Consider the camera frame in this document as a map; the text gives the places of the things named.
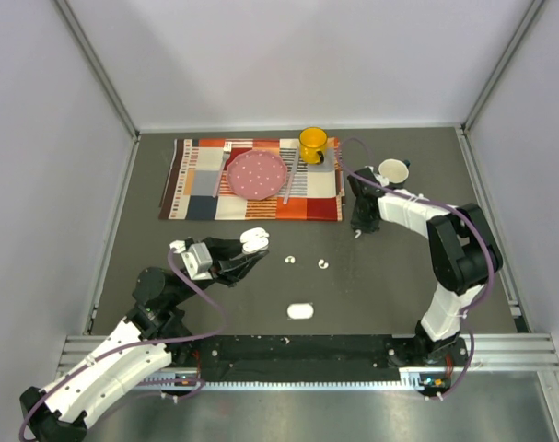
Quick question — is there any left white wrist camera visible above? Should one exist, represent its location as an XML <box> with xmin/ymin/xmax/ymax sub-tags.
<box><xmin>169</xmin><ymin>238</ymin><xmax>214</xmax><ymax>281</ymax></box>

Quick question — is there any dark green white mug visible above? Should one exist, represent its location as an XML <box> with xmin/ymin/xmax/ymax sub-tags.
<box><xmin>378</xmin><ymin>158</ymin><xmax>410</xmax><ymax>189</ymax></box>

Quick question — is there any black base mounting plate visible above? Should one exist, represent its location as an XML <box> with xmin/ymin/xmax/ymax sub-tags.
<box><xmin>195</xmin><ymin>334</ymin><xmax>468</xmax><ymax>382</ymax></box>

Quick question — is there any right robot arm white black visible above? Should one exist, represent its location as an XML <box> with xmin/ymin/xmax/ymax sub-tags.
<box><xmin>347</xmin><ymin>167</ymin><xmax>503</xmax><ymax>366</ymax></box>

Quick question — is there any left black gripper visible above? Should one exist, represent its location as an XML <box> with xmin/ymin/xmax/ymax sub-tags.
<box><xmin>170</xmin><ymin>236</ymin><xmax>269</xmax><ymax>305</ymax></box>

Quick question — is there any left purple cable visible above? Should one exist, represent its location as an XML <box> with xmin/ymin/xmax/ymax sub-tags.
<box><xmin>18</xmin><ymin>248</ymin><xmax>228</xmax><ymax>441</ymax></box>

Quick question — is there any white oval charging case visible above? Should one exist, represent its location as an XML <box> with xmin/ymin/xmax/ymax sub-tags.
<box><xmin>286</xmin><ymin>303</ymin><xmax>315</xmax><ymax>320</ymax></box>

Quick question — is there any grey fork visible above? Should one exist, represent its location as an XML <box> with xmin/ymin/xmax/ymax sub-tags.
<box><xmin>213</xmin><ymin>141</ymin><xmax>232</xmax><ymax>198</ymax></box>

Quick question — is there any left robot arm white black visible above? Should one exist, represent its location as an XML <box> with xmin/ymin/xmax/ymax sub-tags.
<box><xmin>18</xmin><ymin>227</ymin><xmax>270</xmax><ymax>441</ymax></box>

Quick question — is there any grey knife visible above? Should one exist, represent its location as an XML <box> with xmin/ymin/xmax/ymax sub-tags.
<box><xmin>283</xmin><ymin>148</ymin><xmax>299</xmax><ymax>205</ymax></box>

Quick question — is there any pink dotted plate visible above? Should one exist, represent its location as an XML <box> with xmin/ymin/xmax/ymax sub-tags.
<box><xmin>227</xmin><ymin>150</ymin><xmax>287</xmax><ymax>201</ymax></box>

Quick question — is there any colourful checked placemat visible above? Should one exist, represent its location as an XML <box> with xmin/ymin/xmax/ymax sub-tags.
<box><xmin>159</xmin><ymin>137</ymin><xmax>345</xmax><ymax>222</ymax></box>

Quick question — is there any white slotted cable duct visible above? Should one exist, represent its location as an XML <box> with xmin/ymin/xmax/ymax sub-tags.
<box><xmin>134</xmin><ymin>372</ymin><xmax>425</xmax><ymax>392</ymax></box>

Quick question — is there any yellow glass mug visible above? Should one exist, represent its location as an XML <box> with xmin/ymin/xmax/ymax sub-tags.
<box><xmin>299</xmin><ymin>127</ymin><xmax>328</xmax><ymax>165</ymax></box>

